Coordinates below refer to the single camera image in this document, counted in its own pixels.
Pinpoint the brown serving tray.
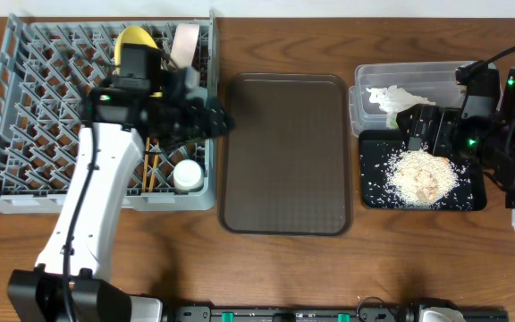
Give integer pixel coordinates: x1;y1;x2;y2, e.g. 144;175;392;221
219;72;353;236

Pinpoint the wooden chopstick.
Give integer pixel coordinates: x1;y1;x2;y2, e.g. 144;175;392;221
148;154;159;192
141;137;150;192

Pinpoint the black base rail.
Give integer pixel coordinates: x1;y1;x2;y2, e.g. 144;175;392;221
130;292;509;322

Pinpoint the yellow plate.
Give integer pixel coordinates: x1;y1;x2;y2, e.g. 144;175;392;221
112;25;164;98

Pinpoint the grey plastic dishwasher rack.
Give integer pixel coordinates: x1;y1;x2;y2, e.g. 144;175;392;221
0;13;219;214

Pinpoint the white green cup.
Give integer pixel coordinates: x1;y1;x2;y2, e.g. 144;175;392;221
173;159;204;193

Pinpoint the black tray bin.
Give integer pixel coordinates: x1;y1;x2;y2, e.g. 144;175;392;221
359;130;487;211

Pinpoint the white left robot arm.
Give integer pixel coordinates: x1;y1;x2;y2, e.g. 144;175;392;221
7;64;229;321

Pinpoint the clear plastic bin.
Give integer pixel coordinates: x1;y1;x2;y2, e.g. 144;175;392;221
349;61;467;136

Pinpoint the rice food waste pile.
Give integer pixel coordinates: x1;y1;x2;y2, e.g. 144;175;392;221
389;149;457;206

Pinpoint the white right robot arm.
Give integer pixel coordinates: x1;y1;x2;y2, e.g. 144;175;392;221
358;61;515;230

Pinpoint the pink bowl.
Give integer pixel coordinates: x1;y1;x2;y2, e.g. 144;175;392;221
170;23;199;68

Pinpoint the crumpled white paper waste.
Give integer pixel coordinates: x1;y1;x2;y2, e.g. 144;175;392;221
367;85;435;130

